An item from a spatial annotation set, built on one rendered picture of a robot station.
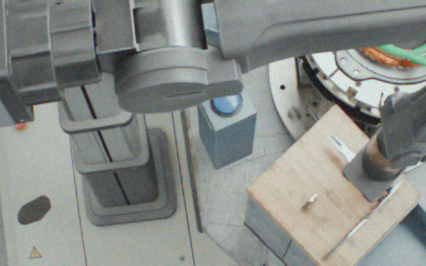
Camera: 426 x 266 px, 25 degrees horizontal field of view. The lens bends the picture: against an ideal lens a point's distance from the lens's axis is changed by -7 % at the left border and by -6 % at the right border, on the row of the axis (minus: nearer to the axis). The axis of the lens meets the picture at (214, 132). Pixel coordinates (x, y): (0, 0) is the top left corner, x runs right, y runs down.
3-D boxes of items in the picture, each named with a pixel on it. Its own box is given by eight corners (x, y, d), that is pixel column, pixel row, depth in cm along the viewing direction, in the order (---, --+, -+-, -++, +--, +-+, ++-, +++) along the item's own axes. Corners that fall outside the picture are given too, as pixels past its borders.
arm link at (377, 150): (373, 120, 126) (381, 163, 124) (420, 114, 126) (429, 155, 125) (364, 136, 132) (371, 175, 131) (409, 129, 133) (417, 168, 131)
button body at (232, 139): (235, 118, 180) (237, 72, 156) (252, 153, 179) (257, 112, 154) (199, 135, 179) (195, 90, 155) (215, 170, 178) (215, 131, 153)
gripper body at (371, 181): (416, 156, 139) (428, 142, 131) (370, 205, 136) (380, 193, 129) (385, 125, 140) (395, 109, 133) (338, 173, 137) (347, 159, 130)
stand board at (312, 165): (419, 198, 149) (422, 195, 147) (334, 283, 146) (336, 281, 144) (334, 107, 153) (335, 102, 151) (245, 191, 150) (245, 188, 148)
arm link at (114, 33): (72, -5, 76) (77, 57, 75) (199, -25, 77) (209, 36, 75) (85, 35, 85) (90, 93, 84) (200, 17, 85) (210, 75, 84)
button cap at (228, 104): (232, 84, 155) (233, 82, 154) (244, 107, 154) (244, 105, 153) (209, 95, 155) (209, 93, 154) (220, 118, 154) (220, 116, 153)
